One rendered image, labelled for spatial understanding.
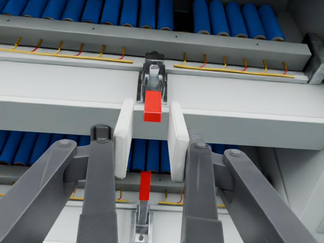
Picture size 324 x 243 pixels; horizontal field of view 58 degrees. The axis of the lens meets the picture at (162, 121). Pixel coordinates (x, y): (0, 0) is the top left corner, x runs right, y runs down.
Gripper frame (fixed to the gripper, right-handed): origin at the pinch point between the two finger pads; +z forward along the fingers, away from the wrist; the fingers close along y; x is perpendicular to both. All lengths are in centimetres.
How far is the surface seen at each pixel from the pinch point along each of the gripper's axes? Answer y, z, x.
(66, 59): -8.4, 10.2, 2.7
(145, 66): -0.7, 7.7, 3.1
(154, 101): 0.1, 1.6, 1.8
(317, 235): 21.0, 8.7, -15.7
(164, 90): 1.0, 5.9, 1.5
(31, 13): -12.9, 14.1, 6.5
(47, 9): -11.4, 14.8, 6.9
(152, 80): -0.1, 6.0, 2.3
